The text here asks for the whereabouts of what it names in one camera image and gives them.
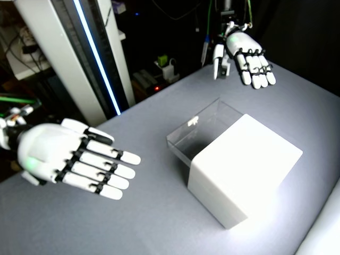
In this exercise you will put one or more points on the white shelf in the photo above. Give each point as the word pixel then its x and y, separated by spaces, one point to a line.
pixel 24 61

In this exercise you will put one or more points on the white power strip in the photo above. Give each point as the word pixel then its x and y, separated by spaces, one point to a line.
pixel 173 78

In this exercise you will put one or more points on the white box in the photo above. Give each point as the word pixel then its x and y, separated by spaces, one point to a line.
pixel 247 164

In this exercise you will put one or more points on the grey table cloth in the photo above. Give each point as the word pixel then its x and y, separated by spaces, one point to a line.
pixel 132 220

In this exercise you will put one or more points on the purple box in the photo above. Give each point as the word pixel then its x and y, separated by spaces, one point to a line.
pixel 118 6

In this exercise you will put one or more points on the white charger adapter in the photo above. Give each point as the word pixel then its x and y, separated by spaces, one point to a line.
pixel 168 71

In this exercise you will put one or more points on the clear plastic drawer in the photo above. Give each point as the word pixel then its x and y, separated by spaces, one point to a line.
pixel 183 140

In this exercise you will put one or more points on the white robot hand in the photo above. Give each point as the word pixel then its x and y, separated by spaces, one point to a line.
pixel 240 41
pixel 40 148

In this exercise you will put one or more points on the small green plug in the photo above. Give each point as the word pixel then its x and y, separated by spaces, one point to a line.
pixel 162 59

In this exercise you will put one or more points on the black device with red light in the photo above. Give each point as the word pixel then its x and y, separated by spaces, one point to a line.
pixel 151 89

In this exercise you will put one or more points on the blue and white connector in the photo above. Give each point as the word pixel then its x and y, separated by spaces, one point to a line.
pixel 205 51

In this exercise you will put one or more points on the white column with light strip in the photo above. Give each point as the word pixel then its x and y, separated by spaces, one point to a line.
pixel 61 53

